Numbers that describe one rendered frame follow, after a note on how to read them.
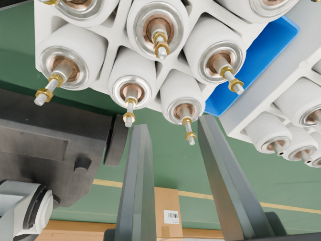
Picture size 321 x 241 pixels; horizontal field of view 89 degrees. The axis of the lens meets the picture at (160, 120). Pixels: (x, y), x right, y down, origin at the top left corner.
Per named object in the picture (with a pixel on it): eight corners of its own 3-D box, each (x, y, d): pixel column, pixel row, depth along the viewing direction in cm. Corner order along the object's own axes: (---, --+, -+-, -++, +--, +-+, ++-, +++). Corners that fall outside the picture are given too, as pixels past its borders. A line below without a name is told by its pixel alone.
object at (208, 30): (171, 42, 43) (181, 75, 30) (192, 1, 37) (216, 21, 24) (201, 57, 46) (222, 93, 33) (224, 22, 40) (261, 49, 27)
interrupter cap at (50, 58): (52, 87, 30) (50, 89, 30) (31, 44, 25) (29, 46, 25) (94, 87, 31) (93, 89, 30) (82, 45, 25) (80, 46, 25)
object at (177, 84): (185, 50, 45) (200, 85, 31) (194, 79, 51) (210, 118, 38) (153, 64, 47) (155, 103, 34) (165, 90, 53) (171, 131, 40)
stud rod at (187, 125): (187, 113, 34) (194, 141, 29) (188, 116, 35) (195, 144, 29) (182, 114, 34) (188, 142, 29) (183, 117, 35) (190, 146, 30)
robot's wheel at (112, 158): (119, 137, 78) (112, 177, 64) (109, 135, 77) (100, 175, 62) (132, 107, 66) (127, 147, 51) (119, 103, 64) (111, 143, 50)
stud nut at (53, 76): (53, 71, 24) (51, 74, 24) (65, 78, 25) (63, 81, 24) (48, 80, 25) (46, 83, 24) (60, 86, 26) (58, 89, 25)
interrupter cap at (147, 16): (190, 7, 23) (191, 8, 22) (176, 60, 28) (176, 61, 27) (135, -6, 22) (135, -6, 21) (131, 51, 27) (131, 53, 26)
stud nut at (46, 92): (41, 84, 21) (38, 88, 21) (55, 92, 22) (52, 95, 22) (36, 94, 22) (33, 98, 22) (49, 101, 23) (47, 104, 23)
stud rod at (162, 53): (163, 37, 24) (168, 58, 18) (156, 39, 24) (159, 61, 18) (161, 29, 23) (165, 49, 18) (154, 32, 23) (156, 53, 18)
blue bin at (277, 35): (209, 97, 65) (219, 117, 56) (186, 87, 61) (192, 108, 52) (274, 17, 47) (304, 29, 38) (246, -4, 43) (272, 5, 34)
